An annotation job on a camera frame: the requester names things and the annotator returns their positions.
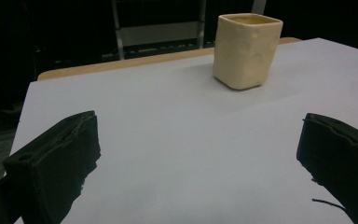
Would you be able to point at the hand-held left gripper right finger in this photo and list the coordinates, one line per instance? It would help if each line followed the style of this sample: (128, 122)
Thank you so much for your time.
(341, 155)

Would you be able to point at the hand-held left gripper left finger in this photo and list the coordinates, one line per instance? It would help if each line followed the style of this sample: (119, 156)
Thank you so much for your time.
(52, 155)

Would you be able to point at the cream square cup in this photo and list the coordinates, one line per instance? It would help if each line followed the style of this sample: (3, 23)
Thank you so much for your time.
(245, 53)

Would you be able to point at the grey metal stand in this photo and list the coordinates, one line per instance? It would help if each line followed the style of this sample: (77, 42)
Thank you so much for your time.
(158, 34)

